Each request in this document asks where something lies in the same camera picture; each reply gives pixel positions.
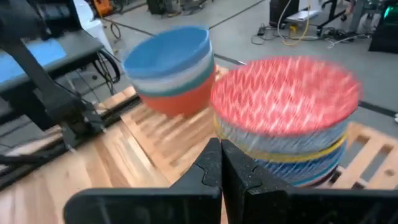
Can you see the orange plastic bowl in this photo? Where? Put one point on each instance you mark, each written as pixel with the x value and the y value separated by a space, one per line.
pixel 183 102

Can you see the light wooden slatted shelf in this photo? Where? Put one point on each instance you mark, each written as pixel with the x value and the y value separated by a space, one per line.
pixel 174 137

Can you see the white bowl teal floral pattern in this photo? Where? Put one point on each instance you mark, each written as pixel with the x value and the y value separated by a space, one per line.
pixel 280 93

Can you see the blue plastic bowl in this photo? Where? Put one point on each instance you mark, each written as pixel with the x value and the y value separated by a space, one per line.
pixel 168 49

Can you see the orange tool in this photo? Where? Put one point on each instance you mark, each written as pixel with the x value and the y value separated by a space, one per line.
pixel 102 7

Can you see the black device with green light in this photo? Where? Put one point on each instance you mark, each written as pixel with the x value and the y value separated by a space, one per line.
pixel 385 31

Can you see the black desk with blue sheet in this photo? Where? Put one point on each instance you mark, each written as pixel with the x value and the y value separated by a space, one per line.
pixel 81 46

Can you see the black computer case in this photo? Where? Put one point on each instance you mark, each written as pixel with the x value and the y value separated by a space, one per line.
pixel 280 12

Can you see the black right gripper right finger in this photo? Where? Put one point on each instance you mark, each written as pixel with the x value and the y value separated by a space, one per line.
pixel 311 207

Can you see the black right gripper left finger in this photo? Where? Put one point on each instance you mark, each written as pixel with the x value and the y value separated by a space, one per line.
pixel 149 207

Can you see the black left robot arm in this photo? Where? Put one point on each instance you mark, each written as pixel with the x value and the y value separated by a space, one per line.
pixel 40 84

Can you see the blue patterned ceramic bowl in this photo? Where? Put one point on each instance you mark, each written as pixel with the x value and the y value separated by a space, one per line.
pixel 304 171

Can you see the yellow rimmed ceramic bowl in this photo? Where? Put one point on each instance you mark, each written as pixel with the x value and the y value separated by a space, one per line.
pixel 289 158

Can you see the teal plastic bowl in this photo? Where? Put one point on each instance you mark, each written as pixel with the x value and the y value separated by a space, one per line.
pixel 192 87

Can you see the white flat board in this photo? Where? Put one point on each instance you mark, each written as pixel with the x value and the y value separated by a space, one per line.
pixel 303 15

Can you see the black floor stand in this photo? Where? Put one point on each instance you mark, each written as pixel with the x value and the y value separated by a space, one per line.
pixel 331 14

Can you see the black table frame rail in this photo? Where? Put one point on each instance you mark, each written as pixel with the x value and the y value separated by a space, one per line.
pixel 31 168

